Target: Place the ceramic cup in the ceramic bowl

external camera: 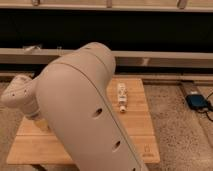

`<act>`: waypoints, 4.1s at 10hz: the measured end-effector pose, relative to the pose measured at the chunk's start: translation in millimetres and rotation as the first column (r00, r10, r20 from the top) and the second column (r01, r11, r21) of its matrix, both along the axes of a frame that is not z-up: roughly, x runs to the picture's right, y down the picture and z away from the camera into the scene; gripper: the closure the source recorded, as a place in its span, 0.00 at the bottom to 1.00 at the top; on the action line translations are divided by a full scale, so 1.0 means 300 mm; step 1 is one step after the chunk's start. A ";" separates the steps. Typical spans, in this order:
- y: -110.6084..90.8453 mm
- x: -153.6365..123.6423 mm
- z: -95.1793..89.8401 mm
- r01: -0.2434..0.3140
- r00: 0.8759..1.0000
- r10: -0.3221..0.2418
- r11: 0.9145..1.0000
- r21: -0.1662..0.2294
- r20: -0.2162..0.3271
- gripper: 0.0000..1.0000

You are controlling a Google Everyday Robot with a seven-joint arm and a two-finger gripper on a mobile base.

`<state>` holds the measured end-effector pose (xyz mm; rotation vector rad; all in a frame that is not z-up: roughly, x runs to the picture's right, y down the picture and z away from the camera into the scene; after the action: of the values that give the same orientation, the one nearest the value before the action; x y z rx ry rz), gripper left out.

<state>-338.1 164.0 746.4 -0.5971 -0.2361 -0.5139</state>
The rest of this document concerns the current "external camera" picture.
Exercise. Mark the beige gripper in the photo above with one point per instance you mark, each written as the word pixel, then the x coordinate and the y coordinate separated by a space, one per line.
pixel 39 121

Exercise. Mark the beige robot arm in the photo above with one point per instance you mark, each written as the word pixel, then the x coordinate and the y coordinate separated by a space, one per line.
pixel 70 93

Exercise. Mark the white tube bottle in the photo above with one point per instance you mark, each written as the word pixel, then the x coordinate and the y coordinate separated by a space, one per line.
pixel 122 97

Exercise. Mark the blue box on floor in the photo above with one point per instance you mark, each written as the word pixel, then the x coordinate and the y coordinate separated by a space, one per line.
pixel 197 101

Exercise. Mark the grey wall rail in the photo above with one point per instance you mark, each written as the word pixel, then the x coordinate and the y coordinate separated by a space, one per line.
pixel 124 58

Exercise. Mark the wooden table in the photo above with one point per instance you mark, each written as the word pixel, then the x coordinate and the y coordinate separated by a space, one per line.
pixel 35 143

